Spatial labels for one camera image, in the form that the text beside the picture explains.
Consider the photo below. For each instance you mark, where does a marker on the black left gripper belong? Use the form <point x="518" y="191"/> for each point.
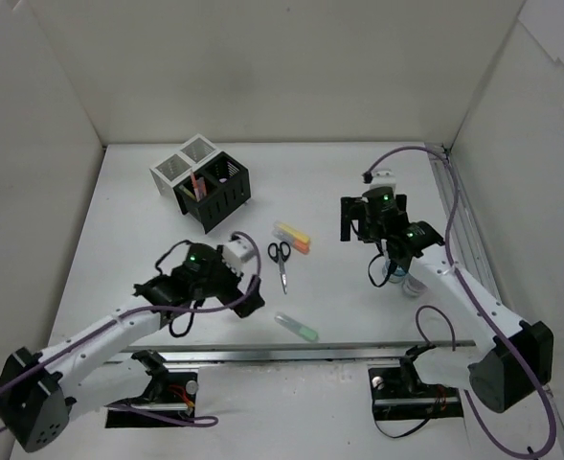
<point x="236" y="291"/>

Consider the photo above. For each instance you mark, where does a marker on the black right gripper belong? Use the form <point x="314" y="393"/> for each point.
<point x="358" y="211"/>

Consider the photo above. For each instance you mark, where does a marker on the green highlighter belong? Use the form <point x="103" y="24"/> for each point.
<point x="299" y="329"/>

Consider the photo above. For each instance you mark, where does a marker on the red-orange gel pen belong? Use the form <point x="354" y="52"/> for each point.
<point x="195" y="186"/>

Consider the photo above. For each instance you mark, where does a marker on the purple gel pen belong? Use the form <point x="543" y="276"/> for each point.
<point x="202" y="187"/>

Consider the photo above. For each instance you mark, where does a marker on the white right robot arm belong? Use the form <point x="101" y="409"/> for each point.
<point x="511" y="357"/>

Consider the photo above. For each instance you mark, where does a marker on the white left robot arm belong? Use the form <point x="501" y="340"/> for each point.
<point x="42" y="392"/>

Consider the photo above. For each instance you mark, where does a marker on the yellow highlighter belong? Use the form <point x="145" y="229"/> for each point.
<point x="296" y="234"/>

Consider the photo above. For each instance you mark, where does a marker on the orange highlighter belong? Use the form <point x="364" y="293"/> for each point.
<point x="295" y="244"/>

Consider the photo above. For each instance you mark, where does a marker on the clear jar of rubber bands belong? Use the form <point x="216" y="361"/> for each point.
<point x="413" y="287"/>

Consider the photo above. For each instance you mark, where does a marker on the black mesh double container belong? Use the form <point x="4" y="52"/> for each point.
<point x="222" y="199"/>

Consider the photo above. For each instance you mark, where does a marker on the white mesh double container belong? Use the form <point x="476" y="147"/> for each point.
<point x="187" y="159"/>

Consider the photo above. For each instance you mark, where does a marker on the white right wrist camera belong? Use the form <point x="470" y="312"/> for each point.
<point x="380" y="178"/>

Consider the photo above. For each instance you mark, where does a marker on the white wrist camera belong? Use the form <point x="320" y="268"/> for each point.
<point x="380" y="178"/>
<point x="236" y="253"/>

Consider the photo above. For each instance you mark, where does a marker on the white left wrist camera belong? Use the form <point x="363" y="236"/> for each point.
<point x="236" y="253"/>

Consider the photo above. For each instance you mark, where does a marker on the black handled scissors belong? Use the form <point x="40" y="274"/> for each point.
<point x="279" y="253"/>

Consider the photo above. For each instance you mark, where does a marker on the aluminium side rail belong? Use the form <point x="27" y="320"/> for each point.
<point x="468" y="246"/>

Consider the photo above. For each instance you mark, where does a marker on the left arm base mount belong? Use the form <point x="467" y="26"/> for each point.
<point x="175" y="399"/>

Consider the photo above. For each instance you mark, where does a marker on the aluminium front rail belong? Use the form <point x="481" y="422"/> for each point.
<point x="192" y="354"/>

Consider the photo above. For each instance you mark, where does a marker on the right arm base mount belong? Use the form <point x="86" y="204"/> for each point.
<point x="394" y="398"/>

